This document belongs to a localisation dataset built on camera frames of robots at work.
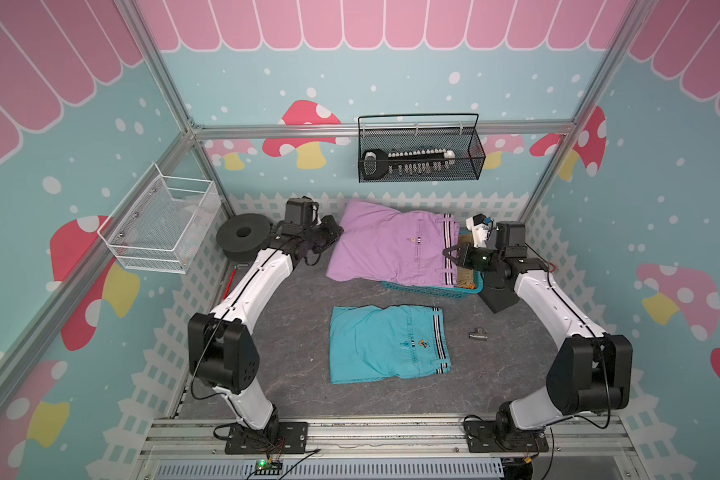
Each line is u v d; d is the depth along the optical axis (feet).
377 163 2.94
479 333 3.01
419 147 3.04
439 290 3.17
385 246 2.82
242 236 3.52
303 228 2.13
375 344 2.89
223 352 1.49
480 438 2.43
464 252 2.44
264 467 2.39
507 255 2.17
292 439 2.44
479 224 2.51
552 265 3.44
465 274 2.64
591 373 1.42
